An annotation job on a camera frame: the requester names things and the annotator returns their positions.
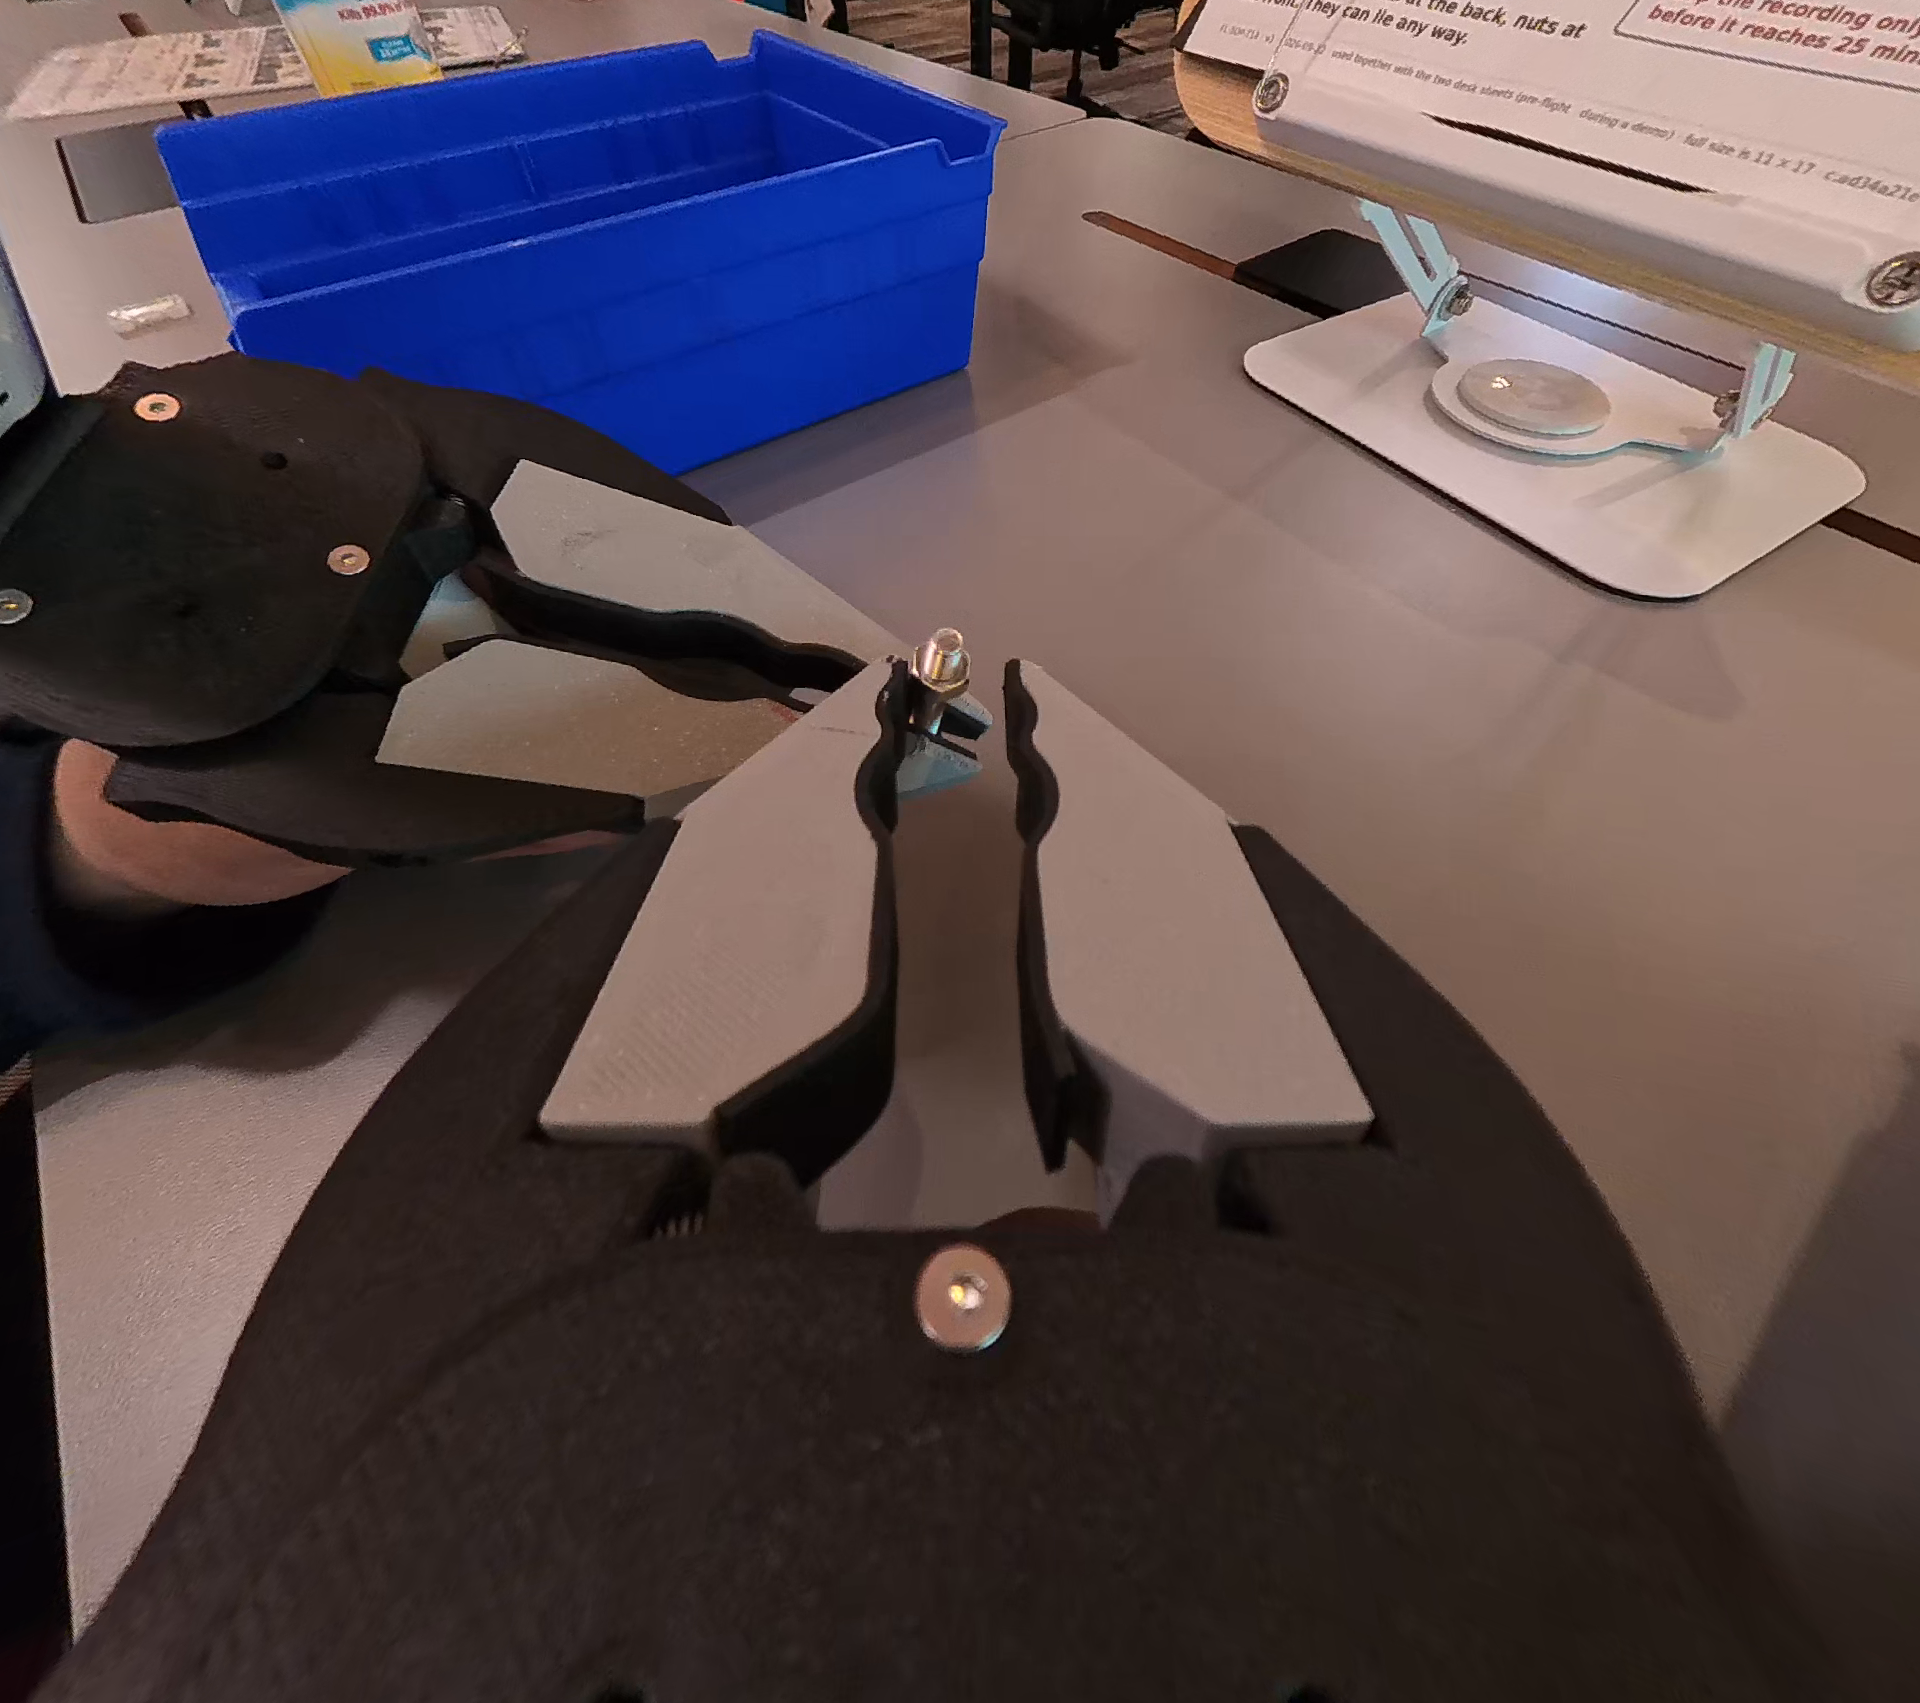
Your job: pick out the person's left hand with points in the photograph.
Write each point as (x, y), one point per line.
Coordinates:
(195, 869)

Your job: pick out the person's left forearm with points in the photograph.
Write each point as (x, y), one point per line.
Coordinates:
(30, 953)

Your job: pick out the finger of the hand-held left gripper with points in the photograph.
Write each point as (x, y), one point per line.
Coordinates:
(661, 547)
(571, 727)

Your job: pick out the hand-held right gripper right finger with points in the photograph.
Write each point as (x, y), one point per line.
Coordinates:
(1184, 967)

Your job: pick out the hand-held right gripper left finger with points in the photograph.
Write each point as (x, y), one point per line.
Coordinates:
(735, 967)

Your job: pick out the instruction sheet on stand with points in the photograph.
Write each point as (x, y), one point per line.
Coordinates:
(1209, 90)

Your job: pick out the small clear packet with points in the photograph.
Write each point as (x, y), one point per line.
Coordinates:
(151, 309)

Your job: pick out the blue plastic bin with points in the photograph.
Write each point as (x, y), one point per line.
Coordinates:
(600, 307)

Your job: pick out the sleeved printed paper sheet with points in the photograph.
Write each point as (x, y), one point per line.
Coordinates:
(151, 70)

